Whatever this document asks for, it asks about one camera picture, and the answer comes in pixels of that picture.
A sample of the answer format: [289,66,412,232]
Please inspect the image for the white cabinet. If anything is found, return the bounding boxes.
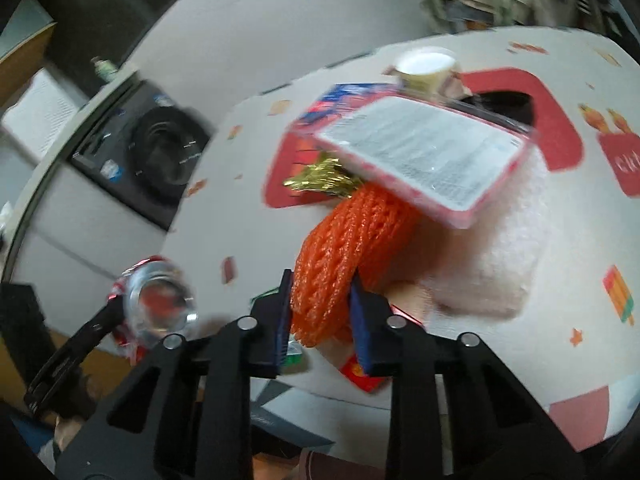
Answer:
[0,67,172,288]

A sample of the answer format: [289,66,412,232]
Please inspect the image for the black round lid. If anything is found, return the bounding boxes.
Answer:
[470,89,536,129]

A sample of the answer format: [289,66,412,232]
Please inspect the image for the white cartoon printed mat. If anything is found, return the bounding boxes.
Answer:
[165,27,640,456]

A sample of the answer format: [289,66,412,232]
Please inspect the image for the gold foil wrapper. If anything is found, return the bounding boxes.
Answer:
[282,155,362,202]

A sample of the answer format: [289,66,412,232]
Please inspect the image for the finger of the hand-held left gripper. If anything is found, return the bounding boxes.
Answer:
[24,304,126,416]

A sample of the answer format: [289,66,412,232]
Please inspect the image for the yellow paper cup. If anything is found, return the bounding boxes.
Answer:
[392,46,463,101]

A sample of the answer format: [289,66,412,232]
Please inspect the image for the black appliance with round window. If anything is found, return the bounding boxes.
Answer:
[70,80,213,232]

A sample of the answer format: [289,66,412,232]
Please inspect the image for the grey cardboard box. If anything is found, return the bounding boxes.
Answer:
[250,379,337,457]

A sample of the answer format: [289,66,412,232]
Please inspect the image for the crushed red aluminium can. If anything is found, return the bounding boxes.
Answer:
[107,255,201,357]

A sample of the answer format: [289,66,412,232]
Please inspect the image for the red plastic package white label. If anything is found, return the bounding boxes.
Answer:
[287,82,541,231]

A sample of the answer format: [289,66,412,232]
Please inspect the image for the small green capped bottle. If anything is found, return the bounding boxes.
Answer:
[92,56,119,84]

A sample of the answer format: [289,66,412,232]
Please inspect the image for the orange foam net sleeve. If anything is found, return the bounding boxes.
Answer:
[290,182,424,348]

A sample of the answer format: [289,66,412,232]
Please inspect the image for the red paper packet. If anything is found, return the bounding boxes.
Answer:
[340,305,426,394]

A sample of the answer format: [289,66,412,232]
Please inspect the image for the white foam net sleeve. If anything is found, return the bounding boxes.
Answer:
[415,145,551,319]

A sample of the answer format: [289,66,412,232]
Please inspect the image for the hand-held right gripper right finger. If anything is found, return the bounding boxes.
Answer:
[349,272,586,480]

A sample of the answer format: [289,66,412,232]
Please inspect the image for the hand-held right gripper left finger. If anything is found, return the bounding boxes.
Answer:
[55,269,296,480]

